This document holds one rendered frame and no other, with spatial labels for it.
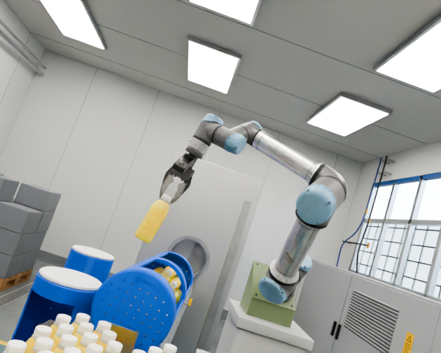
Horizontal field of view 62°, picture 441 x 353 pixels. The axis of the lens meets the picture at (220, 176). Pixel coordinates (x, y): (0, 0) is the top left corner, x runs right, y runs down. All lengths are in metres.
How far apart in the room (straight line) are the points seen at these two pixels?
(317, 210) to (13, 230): 3.98
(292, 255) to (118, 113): 5.67
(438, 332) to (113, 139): 5.50
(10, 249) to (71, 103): 3.08
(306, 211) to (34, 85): 6.44
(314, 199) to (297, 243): 0.20
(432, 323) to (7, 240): 4.12
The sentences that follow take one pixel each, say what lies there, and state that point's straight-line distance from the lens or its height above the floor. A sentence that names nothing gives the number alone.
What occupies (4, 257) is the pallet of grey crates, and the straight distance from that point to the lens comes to 4.80.
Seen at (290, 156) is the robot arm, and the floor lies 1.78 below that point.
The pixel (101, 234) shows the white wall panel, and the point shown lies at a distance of 6.54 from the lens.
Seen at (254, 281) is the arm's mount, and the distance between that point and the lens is 1.67.
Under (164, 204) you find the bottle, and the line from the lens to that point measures 1.34.
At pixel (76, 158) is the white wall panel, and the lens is 6.71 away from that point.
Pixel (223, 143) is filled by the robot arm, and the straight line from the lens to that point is 1.32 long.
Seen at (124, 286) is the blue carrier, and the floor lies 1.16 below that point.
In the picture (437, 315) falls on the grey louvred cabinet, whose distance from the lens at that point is 2.52.
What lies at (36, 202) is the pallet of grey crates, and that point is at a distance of 5.09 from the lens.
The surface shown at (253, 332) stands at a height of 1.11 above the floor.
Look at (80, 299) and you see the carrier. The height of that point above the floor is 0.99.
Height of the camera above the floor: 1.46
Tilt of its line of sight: 7 degrees up
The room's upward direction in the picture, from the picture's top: 19 degrees clockwise
